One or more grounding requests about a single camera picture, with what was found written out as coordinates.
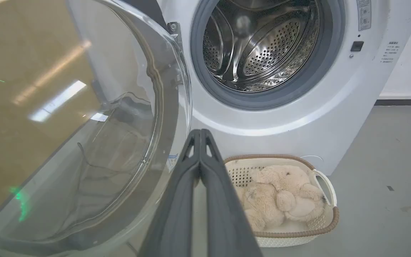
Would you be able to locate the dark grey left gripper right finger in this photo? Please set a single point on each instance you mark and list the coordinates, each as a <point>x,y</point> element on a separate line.
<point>227,214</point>

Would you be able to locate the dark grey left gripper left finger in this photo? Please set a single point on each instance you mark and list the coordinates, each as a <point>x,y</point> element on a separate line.
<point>173,214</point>

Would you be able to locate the glass washer door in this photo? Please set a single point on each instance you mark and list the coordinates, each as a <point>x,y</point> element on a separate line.
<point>66,117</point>

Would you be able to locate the white front-load washing machine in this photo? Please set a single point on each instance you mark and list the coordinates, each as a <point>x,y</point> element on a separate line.
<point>298,107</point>

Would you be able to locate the cream plush teddy bear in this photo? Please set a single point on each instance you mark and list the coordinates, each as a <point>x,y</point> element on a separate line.
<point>280,196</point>

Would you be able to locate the white plastic laundry basket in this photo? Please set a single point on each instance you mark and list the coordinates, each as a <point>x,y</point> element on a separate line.
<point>291,235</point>

